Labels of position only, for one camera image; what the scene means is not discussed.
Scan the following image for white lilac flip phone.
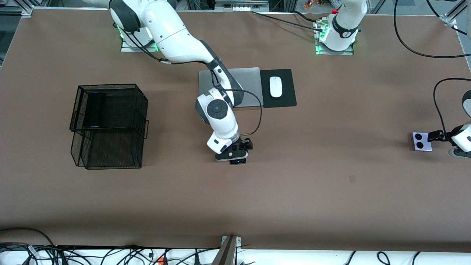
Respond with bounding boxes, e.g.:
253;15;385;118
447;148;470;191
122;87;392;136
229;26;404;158
411;132;433;152

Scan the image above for long black smartphone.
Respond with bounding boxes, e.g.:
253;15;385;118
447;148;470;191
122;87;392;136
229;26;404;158
82;92;107;129

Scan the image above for silver closed laptop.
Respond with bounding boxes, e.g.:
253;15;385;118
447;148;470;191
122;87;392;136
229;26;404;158
199;67;264;108

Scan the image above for white computer mouse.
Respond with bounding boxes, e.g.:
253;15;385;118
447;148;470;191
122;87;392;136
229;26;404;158
269;76;283;98

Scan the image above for black mouse pad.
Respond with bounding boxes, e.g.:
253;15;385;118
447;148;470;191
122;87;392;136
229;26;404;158
260;68;297;109

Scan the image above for grey metal box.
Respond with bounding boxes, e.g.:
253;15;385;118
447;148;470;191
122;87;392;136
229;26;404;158
215;0;270;8

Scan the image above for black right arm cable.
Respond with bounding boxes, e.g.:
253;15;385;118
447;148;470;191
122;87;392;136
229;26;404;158
210;68;263;136

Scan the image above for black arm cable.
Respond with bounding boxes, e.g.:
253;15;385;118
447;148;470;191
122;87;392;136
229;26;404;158
394;0;471;134
210;68;263;136

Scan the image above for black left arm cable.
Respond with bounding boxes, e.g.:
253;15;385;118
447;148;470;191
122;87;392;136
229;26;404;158
394;0;471;134

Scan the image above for grey metal bracket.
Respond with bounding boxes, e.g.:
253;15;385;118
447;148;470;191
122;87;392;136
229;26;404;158
213;236;242;265

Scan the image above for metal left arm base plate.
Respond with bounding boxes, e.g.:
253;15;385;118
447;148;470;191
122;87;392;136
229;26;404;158
315;40;355;56

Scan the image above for black cable on table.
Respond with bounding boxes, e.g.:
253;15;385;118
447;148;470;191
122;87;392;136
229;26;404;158
251;10;324;31

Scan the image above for black wire mesh organizer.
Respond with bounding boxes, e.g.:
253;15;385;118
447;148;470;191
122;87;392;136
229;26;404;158
69;84;149;170

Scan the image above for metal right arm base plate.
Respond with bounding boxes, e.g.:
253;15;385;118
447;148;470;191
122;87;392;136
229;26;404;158
121;37;159;53

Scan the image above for black floor cable loop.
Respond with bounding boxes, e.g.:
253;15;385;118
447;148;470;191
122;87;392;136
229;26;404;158
0;227;56;254

